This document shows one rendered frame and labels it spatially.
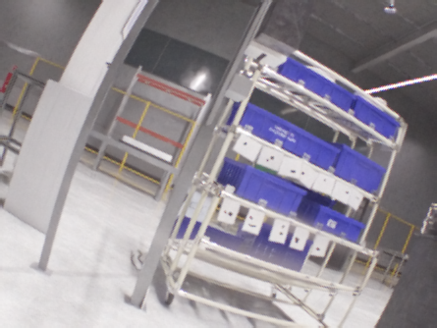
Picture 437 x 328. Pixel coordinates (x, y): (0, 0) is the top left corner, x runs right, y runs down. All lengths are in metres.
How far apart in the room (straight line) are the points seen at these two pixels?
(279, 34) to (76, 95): 1.35
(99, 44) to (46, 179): 0.89
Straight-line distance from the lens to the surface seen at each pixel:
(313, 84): 2.91
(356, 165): 3.01
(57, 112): 2.80
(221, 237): 3.47
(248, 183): 2.59
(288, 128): 2.82
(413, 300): 2.34
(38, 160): 2.81
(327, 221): 2.79
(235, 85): 2.06
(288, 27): 1.94
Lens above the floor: 0.72
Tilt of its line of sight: 3 degrees up
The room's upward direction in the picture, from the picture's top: 23 degrees clockwise
